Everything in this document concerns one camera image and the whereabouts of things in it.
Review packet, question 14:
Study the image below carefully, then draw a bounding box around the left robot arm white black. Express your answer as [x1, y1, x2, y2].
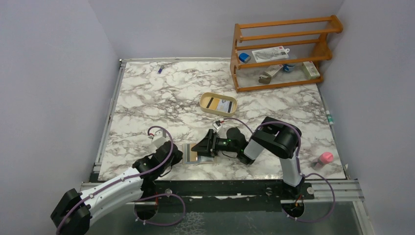
[50, 141, 183, 235]

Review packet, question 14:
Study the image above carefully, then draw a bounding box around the blue small box on shelf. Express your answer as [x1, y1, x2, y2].
[238, 53, 251, 64]

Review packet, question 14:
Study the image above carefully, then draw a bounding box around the white card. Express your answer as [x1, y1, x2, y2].
[216, 99, 234, 113]

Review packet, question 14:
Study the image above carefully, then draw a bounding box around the white packaged item on shelf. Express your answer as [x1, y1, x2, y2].
[252, 46, 290, 63]

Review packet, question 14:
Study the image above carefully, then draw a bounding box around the cream oval tray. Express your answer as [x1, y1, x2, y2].
[199, 92, 237, 117]

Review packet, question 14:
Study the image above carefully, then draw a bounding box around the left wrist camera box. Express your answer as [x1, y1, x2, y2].
[152, 132, 167, 148]

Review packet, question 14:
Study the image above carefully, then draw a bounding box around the yellow card in tray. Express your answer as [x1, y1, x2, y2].
[206, 97, 220, 110]

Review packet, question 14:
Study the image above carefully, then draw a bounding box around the grey tape dispenser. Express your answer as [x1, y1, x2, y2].
[258, 75, 272, 84]

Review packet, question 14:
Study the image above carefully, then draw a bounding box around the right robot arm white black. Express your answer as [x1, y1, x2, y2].
[191, 117, 304, 188]

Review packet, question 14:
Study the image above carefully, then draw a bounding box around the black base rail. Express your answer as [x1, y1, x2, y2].
[133, 180, 314, 218]

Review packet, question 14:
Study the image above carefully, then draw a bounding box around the wooden orange shelf rack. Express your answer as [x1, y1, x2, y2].
[230, 15, 343, 92]

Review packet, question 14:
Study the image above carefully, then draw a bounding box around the blue round container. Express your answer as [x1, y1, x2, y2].
[282, 64, 296, 72]

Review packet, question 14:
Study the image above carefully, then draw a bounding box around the green white small box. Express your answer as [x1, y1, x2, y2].
[301, 61, 321, 80]

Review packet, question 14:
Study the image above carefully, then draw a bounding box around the beige leather card holder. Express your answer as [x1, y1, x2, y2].
[182, 143, 216, 165]

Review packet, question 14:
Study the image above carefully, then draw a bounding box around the striped card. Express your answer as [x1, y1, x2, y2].
[183, 143, 199, 164]

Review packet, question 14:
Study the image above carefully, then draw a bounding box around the pink round object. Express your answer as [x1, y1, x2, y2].
[311, 152, 334, 170]

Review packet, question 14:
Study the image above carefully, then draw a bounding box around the green white tube at edge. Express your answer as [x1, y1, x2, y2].
[325, 110, 334, 125]

